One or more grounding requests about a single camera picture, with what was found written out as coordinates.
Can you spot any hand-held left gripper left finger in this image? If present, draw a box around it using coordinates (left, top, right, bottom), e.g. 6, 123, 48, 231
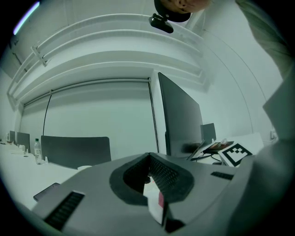
31, 152, 165, 236

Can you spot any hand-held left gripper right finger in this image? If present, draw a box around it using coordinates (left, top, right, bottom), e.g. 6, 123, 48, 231
149, 152, 240, 234

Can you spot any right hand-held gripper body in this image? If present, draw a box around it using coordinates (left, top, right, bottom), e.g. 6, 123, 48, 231
218, 142, 254, 167

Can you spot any black computer monitor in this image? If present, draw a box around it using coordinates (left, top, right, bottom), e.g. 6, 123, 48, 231
158, 72, 206, 161

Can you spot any dark grey desk divider panel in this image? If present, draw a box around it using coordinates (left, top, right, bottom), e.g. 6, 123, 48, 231
200, 123, 217, 145
16, 132, 31, 154

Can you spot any dark grey chair back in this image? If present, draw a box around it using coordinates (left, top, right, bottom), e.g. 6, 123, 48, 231
41, 135, 112, 170

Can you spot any dark smartphone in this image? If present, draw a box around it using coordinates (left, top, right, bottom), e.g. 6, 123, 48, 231
33, 183, 61, 202

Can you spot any clear water bottle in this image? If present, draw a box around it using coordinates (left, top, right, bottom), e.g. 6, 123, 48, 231
34, 138, 43, 165

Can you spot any white roller blind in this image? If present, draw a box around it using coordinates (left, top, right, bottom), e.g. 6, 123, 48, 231
20, 78, 159, 154

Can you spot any person's face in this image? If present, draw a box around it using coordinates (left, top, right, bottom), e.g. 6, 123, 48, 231
161, 0, 212, 13

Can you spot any ceiling light strip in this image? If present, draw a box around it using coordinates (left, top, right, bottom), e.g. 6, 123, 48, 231
12, 1, 41, 35

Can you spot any tangled black adapter cable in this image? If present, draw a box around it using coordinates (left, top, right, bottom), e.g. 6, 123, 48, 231
202, 149, 222, 162

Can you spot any thin black metal rod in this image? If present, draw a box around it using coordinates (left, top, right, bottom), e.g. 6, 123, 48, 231
148, 79, 160, 154

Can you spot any black blind cord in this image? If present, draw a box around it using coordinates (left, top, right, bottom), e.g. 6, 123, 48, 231
42, 94, 53, 136

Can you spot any black head-worn camera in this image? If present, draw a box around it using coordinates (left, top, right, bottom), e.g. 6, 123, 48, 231
148, 0, 192, 34

